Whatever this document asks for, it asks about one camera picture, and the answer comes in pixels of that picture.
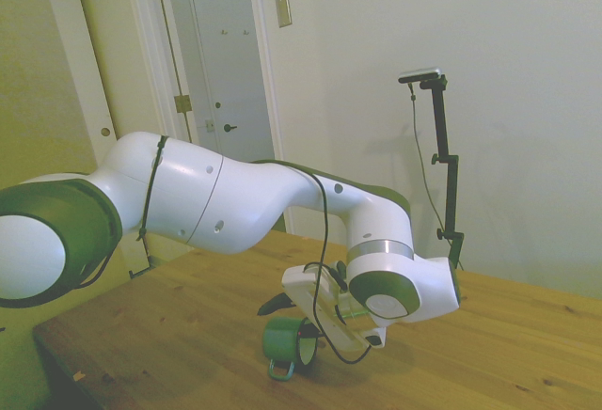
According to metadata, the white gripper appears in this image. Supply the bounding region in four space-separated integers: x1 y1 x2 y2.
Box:
257 264 388 353

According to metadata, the green enamel mug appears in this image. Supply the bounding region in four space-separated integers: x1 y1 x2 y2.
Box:
261 316 319 381

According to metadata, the white panelled closed door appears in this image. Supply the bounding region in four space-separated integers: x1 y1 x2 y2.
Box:
183 0 276 164

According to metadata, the white open door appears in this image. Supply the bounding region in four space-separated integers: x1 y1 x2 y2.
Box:
38 0 190 260

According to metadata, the clear wrist camera mount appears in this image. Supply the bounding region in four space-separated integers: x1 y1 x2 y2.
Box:
329 287 377 332

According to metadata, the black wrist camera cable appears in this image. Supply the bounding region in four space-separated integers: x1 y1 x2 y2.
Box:
253 159 373 365

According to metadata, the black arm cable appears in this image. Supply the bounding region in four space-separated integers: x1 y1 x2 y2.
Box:
127 134 169 280

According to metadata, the thin exterior camera cable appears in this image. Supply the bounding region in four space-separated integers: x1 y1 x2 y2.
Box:
407 81 453 263

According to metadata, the black camera stand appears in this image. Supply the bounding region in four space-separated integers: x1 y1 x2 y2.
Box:
418 75 466 272

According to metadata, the grey exterior camera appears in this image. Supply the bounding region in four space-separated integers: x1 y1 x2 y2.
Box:
398 66 444 86

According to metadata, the beige wall switch plate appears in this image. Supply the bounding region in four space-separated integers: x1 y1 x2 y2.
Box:
275 0 293 29

